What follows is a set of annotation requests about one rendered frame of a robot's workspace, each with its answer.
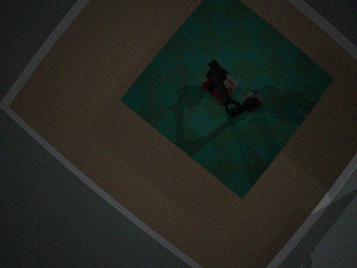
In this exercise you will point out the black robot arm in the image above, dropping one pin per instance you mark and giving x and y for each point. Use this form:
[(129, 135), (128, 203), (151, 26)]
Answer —
[(217, 76)]

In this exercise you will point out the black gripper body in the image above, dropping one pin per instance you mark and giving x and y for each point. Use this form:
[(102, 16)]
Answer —
[(211, 87)]

